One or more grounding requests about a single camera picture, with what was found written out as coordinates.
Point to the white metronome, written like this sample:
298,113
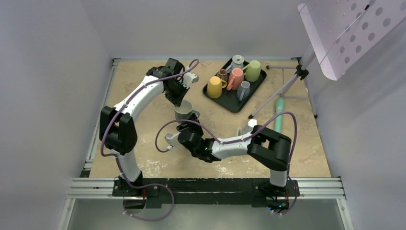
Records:
247,128

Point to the green mug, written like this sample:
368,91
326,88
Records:
252,71

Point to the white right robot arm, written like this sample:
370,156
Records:
270,148

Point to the pink mug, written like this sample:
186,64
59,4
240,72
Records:
235,79

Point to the yellow mug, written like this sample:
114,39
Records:
215,87

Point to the aluminium frame rail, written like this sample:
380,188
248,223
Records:
90,205

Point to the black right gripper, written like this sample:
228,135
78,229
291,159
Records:
192,126

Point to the small blue-grey mug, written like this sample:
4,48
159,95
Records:
243,90

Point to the brown ribbed mug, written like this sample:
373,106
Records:
223,75

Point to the perforated music stand desk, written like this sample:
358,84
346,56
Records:
342,31

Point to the grey-blue ceramic mug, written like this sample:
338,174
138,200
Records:
185,110

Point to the music stand tripod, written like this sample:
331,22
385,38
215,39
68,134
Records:
301,73

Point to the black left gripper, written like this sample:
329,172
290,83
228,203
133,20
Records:
176,101

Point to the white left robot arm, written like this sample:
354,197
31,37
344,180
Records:
117,124

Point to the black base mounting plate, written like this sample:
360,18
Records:
255,192

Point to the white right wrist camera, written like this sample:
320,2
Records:
172,140

